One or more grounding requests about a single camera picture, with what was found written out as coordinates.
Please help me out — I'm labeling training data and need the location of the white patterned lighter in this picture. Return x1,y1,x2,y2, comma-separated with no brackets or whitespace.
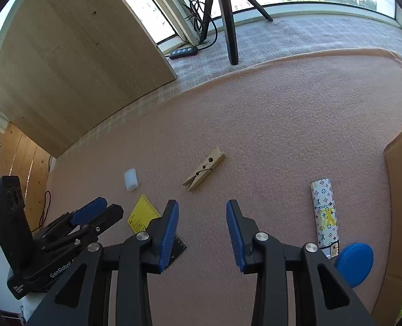
310,177,340,259

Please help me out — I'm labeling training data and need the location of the dark charger cable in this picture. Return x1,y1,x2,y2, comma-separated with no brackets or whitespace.
38,190,52,232

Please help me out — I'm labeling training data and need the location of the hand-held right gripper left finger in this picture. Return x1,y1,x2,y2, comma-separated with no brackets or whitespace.
26,199,180,326

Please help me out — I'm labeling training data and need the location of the person's left forearm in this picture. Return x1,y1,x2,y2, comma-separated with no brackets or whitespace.
19,290,51,323

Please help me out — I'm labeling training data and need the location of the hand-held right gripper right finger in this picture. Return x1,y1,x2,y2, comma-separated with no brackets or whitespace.
226,199,376,326

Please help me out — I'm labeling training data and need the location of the wooden clothespin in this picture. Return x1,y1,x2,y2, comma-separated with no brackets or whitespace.
182,147,226,192

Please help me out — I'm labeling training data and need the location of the small white cap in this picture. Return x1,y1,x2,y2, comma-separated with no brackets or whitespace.
124,168,140,192

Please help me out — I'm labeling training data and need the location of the black tripod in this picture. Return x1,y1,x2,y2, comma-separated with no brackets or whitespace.
200,0,274,66

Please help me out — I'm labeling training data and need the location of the light wooden board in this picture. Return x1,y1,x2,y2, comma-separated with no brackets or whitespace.
0,0,177,158

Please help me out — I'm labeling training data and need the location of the yellow and black card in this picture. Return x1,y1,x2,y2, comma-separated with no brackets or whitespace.
128,194,188,269

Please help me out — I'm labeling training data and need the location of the white framed window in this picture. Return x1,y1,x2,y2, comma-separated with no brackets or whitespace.
0,0,402,150

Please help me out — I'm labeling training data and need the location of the cardboard box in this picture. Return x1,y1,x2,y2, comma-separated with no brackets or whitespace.
381,120,402,326

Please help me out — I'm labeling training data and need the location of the blue round lid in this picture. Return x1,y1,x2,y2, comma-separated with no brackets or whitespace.
334,242,375,288

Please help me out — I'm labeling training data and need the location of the black inline remote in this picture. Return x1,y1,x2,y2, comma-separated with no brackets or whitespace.
169,45,200,61

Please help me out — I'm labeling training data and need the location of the checked bed sheet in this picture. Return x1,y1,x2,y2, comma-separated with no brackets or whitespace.
55,14,402,157

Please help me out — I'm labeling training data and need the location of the pine wood panel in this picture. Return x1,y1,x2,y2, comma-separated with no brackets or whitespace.
0,122,52,242

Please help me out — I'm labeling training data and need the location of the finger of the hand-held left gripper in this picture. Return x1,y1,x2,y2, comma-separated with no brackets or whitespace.
43,204,124,252
34,196,107,242

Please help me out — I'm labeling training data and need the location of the black ring light cable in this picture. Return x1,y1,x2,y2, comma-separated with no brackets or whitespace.
182,0,218,47

